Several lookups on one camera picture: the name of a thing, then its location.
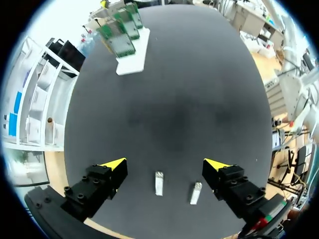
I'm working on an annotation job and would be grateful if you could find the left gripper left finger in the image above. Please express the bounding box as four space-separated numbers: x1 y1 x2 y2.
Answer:
60 157 129 223

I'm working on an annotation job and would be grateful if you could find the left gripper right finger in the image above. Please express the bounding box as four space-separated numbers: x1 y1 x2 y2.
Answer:
202 158 267 220

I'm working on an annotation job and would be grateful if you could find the small silver optical module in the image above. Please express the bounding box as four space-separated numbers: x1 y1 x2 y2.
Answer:
154 170 165 197
189 181 203 206

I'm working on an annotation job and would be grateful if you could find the white stand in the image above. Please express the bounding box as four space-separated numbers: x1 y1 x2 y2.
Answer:
115 26 152 76

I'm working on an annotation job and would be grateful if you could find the green circuit board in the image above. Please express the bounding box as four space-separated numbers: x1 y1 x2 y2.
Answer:
97 23 137 59
112 11 141 41
125 2 144 29

